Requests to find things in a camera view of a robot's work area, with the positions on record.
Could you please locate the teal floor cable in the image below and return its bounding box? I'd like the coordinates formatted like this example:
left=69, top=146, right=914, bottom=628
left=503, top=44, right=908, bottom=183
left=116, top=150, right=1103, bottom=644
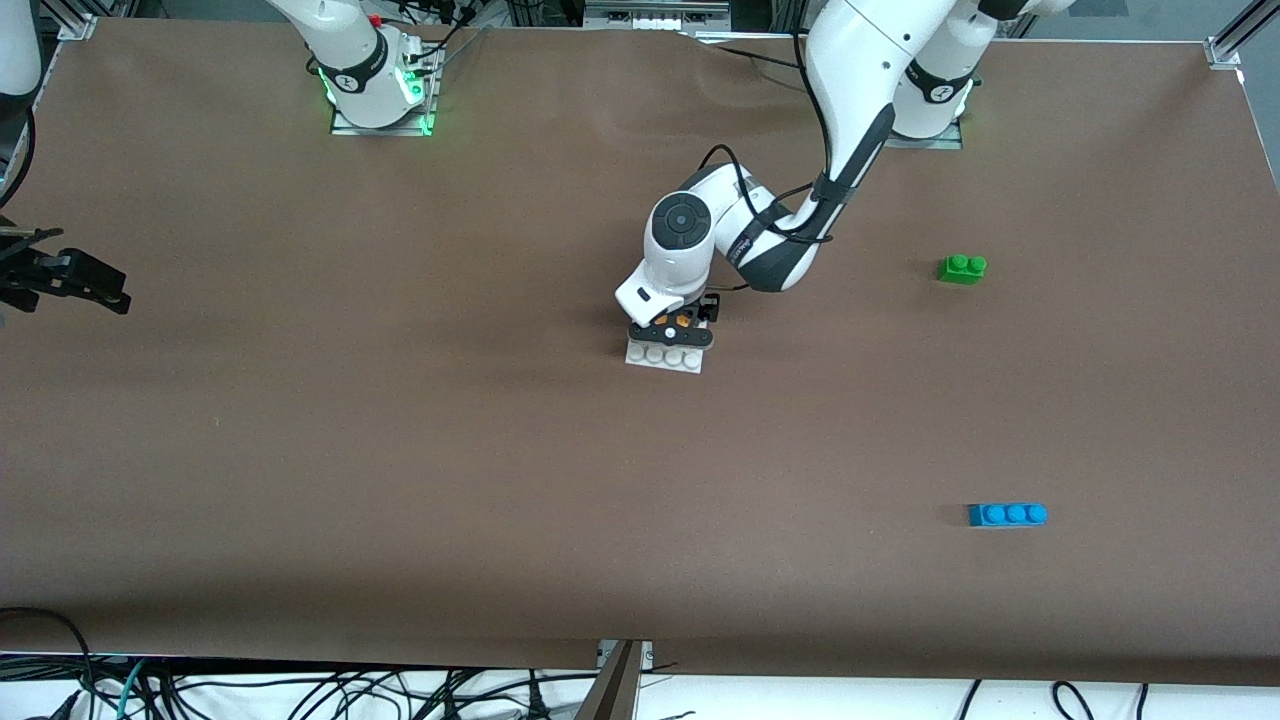
left=85, top=655, right=151, bottom=720

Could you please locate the brown table cover sheet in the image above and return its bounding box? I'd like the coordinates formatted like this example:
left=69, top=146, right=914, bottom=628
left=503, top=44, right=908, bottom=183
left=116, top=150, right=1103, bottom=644
left=0, top=15, right=1280, bottom=686

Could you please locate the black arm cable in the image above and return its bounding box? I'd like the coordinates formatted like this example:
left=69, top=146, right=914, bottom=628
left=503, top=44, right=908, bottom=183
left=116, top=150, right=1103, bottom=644
left=698, top=25, right=839, bottom=246
left=0, top=108, right=37, bottom=211

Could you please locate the grey metal rack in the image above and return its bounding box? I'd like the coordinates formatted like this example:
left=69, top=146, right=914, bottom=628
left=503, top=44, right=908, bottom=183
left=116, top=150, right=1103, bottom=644
left=583, top=0, right=733, bottom=31

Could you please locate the black looped floor cable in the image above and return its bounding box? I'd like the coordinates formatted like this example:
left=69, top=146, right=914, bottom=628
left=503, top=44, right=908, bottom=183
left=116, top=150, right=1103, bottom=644
left=0, top=605, right=96, bottom=720

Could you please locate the white studded base plate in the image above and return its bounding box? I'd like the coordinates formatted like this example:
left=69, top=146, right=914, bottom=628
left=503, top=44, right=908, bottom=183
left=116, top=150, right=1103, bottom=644
left=625, top=335, right=705, bottom=375

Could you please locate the aluminium table edge rail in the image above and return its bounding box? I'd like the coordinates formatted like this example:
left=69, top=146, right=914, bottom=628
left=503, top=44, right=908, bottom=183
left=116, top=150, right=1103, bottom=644
left=1235, top=65, right=1280, bottom=191
left=0, top=40, right=63, bottom=191

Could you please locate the long black table cable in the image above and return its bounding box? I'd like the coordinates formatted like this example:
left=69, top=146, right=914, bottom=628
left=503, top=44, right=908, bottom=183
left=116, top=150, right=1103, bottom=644
left=697, top=40, right=816, bottom=73

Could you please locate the aluminium table bracket post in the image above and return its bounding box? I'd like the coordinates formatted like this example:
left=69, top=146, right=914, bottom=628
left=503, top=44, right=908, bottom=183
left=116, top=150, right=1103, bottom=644
left=597, top=640, right=656, bottom=720

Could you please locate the blue three-stud block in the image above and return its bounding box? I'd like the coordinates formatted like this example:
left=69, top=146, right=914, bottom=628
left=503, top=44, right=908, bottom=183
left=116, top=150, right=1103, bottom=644
left=967, top=502, right=1049, bottom=529

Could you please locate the black base connector cable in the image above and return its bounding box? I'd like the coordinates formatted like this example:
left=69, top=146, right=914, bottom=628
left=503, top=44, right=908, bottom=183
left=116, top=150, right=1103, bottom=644
left=405, top=0, right=491, bottom=76

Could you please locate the black floor cable tangle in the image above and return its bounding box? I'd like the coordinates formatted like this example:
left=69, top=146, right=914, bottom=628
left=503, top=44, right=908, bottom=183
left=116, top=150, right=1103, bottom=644
left=150, top=670, right=601, bottom=720

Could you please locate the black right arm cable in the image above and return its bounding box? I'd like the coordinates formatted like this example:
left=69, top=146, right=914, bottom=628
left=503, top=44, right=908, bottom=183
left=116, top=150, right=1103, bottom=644
left=0, top=108, right=37, bottom=211

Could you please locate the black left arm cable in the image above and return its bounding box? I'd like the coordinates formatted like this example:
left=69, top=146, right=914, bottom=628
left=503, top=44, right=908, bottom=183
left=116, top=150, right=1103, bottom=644
left=698, top=25, right=839, bottom=246

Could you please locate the aluminium frame corner profile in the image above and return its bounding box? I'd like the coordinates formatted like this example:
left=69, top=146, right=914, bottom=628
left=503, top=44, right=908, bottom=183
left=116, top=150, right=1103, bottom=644
left=42, top=0, right=101, bottom=41
left=1205, top=0, right=1280, bottom=71

